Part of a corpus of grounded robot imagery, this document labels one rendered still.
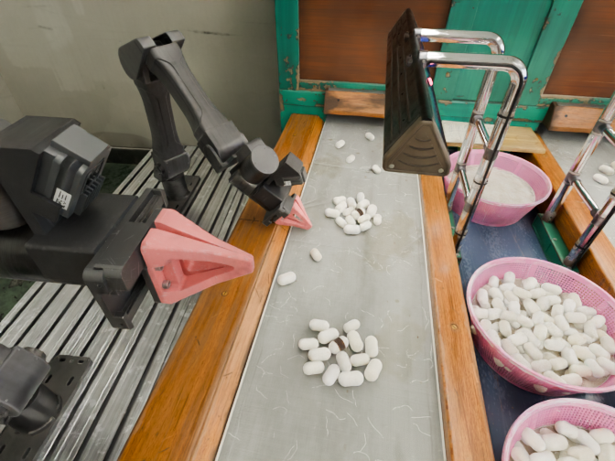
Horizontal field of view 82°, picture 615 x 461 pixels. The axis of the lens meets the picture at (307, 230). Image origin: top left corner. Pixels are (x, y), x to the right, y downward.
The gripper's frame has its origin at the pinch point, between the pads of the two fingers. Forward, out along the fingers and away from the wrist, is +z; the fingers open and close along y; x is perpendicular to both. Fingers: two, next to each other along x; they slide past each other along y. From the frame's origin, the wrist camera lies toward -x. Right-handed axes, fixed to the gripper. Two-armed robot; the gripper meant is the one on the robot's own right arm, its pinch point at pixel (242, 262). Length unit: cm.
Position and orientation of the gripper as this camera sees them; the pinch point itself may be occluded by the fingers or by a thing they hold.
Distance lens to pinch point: 28.8
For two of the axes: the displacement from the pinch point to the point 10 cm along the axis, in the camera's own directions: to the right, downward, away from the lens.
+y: 1.0, -6.6, 7.4
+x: -0.1, 7.5, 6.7
